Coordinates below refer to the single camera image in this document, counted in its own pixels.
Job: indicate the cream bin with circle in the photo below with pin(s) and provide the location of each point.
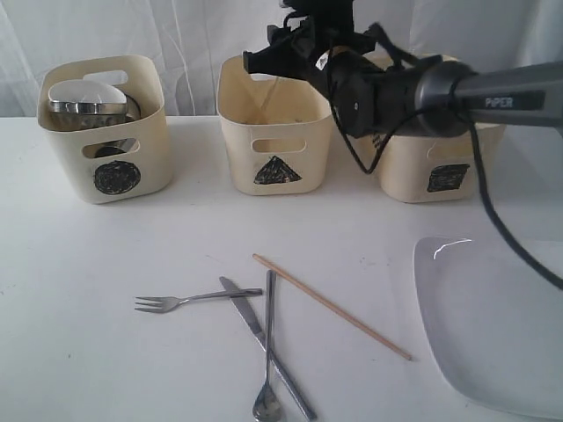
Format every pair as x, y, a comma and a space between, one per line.
143, 170

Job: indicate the steel table knife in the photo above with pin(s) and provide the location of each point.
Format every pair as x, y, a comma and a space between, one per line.
246, 311

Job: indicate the stainless steel bowl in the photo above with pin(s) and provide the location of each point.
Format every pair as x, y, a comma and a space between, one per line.
75, 116

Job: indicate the cream bin with square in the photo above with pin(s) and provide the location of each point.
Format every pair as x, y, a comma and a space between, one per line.
426, 168

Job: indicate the cream bin with triangle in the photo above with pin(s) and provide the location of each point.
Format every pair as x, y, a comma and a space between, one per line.
289, 154

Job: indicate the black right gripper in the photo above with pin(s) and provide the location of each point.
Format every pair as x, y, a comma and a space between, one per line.
312, 34

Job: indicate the white curtain backdrop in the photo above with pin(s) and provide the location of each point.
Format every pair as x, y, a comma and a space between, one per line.
188, 41

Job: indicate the large white square plate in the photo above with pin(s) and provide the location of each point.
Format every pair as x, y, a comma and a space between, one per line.
494, 326

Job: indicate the small white ceramic bowl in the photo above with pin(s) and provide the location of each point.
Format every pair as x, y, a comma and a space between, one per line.
86, 91

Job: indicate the steel mug with handle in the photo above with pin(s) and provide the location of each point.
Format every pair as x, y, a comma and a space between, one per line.
121, 146

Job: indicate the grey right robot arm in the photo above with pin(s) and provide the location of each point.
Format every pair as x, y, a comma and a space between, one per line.
374, 86

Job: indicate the steel long-handled spoon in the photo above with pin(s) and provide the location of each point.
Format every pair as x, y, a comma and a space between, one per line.
267, 406

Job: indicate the small steel fork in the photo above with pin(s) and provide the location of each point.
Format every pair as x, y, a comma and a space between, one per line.
165, 304

